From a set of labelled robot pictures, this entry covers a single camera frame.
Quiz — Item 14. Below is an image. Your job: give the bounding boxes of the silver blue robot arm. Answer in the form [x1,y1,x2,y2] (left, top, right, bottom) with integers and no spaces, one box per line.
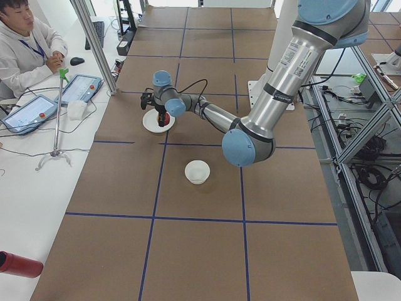
[141,1,370,167]

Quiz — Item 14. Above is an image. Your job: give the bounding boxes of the grey metal box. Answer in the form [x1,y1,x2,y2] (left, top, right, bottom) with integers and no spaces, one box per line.
[359,77,380,108]

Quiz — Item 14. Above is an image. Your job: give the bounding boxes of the aluminium frame post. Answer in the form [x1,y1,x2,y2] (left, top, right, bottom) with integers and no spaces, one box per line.
[71,0,117,95]

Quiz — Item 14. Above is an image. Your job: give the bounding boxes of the red yellow apple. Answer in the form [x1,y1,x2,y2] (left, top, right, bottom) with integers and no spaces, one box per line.
[157,114,170,126]

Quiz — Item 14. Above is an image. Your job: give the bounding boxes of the blue teach pendant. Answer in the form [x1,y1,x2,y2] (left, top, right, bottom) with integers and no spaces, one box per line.
[61,74,102,105]
[1,95,58,135]

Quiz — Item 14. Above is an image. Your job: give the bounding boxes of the white plate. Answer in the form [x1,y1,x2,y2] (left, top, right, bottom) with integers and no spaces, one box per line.
[142,108,175,134]

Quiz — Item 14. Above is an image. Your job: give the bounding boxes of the black keyboard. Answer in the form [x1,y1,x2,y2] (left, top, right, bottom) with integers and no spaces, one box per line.
[84,20,105,51]

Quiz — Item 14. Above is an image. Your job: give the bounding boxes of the red bottle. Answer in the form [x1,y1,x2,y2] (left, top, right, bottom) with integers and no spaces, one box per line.
[1,251,43,278]

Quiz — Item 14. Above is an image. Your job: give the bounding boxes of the white bowl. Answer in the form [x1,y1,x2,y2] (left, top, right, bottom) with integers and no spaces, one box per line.
[184,160,211,184]

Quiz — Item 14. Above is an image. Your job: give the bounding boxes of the metal stand with green clip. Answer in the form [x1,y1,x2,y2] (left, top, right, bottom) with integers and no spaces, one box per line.
[35,68,71,171]

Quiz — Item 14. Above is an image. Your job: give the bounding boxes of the near blue teach pendant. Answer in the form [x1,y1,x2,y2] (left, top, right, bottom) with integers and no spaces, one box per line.
[1,95,58,135]

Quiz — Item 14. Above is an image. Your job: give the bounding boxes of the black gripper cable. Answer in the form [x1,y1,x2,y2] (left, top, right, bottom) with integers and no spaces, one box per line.
[143,79,209,104]

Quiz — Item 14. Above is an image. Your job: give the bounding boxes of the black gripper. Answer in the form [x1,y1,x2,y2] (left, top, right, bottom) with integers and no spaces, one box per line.
[155,103,167,127]

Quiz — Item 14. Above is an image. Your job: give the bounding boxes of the black computer mouse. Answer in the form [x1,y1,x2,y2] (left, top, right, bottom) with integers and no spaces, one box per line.
[70,57,85,66]

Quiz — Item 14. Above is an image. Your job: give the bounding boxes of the person in white hoodie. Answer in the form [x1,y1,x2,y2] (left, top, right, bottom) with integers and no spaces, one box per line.
[1,1,68,100]

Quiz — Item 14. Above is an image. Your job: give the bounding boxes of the far blue teach pendant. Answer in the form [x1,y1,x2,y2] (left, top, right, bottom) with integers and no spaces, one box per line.
[61,74,102,105]

